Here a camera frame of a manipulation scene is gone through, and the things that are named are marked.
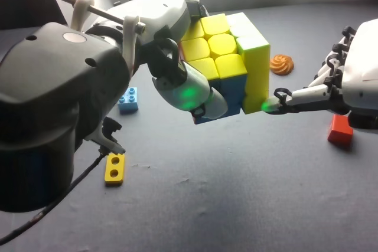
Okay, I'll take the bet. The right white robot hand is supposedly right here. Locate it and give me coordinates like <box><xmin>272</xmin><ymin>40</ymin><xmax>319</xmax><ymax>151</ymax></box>
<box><xmin>261</xmin><ymin>18</ymin><xmax>378</xmax><ymax>130</ymax></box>

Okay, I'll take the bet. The orange swirl cookie toy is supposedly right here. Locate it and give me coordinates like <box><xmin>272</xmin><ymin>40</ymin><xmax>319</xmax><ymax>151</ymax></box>
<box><xmin>269</xmin><ymin>54</ymin><xmax>295</xmax><ymax>76</ymax></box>

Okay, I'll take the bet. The yellow two-hole block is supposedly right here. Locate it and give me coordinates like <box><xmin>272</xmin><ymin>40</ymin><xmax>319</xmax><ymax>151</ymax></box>
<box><xmin>104</xmin><ymin>153</ymin><xmax>126</xmax><ymax>187</ymax></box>

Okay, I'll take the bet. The red cube block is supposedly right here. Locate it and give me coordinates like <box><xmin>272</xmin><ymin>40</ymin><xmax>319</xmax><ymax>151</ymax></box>
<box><xmin>327</xmin><ymin>114</ymin><xmax>354</xmax><ymax>146</ymax></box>

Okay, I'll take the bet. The Rubik's cube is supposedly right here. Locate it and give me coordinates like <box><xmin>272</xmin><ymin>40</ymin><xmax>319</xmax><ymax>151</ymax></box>
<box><xmin>178</xmin><ymin>12</ymin><xmax>271</xmax><ymax>125</ymax></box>

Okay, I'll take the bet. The grey table cloth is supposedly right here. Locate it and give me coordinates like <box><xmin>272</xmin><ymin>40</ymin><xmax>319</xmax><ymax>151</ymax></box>
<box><xmin>0</xmin><ymin>1</ymin><xmax>378</xmax><ymax>252</ymax></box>

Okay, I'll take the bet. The light blue toy brick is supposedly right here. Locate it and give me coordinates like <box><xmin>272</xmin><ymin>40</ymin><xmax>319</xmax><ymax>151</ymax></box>
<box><xmin>117</xmin><ymin>87</ymin><xmax>140</xmax><ymax>114</ymax></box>

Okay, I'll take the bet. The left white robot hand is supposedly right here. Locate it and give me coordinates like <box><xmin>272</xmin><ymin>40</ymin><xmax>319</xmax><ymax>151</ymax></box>
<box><xmin>106</xmin><ymin>0</ymin><xmax>230</xmax><ymax>120</ymax></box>

